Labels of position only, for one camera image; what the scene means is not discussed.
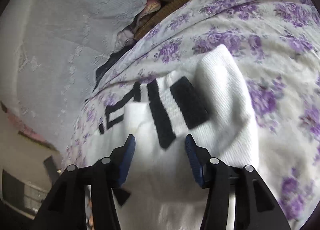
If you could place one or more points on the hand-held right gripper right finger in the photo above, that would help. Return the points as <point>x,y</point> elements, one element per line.
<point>193,162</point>

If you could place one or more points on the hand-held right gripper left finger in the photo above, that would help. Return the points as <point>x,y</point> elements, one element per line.
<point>126,162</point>

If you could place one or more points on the white sweater with black trim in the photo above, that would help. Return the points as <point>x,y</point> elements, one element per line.
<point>225,107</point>

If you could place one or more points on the dark cloth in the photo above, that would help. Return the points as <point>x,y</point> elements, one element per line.
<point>110,62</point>

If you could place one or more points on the wooden furniture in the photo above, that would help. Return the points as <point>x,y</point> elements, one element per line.
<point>25,190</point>

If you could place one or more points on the white lace cover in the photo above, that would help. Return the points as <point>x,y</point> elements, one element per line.
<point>62,44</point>

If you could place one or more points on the purple floral bedsheet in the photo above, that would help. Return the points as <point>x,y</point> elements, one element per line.
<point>275,44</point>

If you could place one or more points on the pink and white cloth bundle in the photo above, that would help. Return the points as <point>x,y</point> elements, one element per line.
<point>150,7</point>

